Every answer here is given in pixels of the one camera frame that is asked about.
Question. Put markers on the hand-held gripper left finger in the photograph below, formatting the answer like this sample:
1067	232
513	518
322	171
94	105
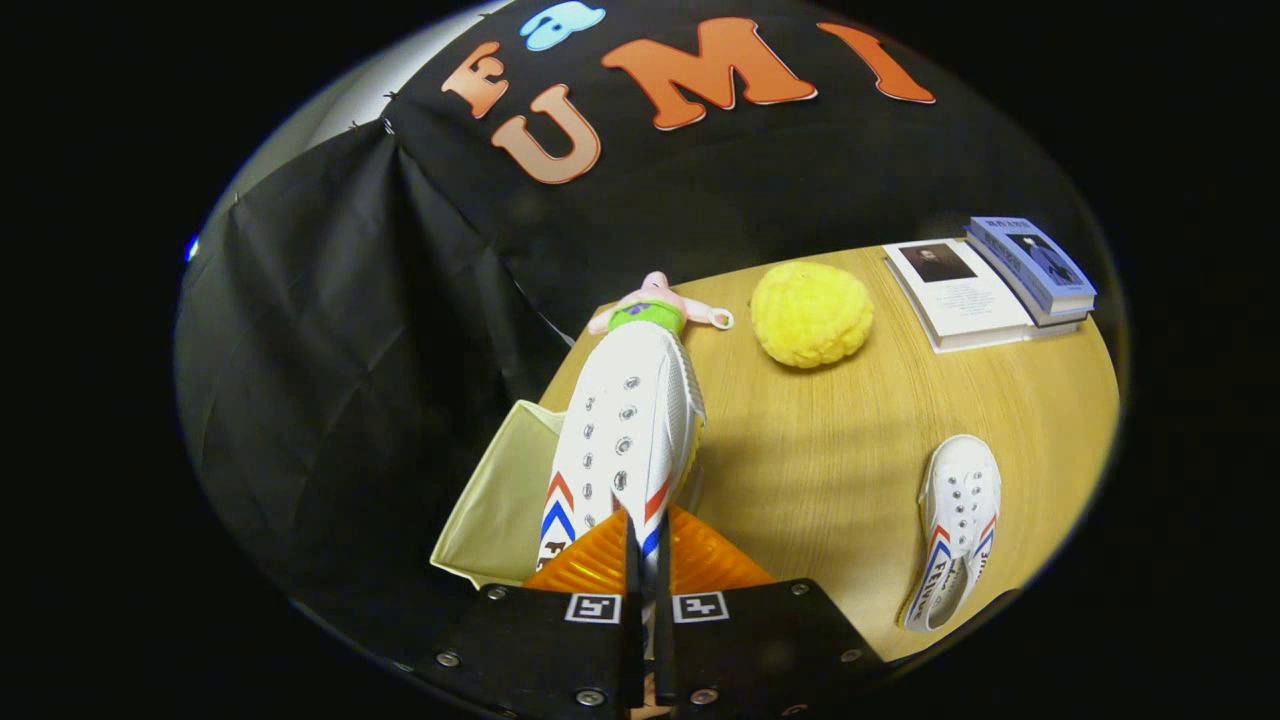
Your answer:
633	620

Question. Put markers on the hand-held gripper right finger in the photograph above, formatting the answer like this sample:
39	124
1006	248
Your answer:
663	620

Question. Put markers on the brown fabric storage box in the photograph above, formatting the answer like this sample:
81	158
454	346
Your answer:
500	500

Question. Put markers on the white striped canvas shoe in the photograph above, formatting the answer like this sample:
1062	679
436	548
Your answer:
960	490
630	420

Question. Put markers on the green and pink plush toy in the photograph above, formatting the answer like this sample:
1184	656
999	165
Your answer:
650	312

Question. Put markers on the yellow fluffy plush ball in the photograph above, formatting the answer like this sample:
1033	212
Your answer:
810	315

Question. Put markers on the black backdrop cloth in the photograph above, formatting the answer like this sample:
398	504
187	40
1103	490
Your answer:
350	350

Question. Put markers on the white paperback book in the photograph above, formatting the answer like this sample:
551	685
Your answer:
965	300

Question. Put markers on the blue paperback book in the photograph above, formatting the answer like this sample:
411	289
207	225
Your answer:
1040	265

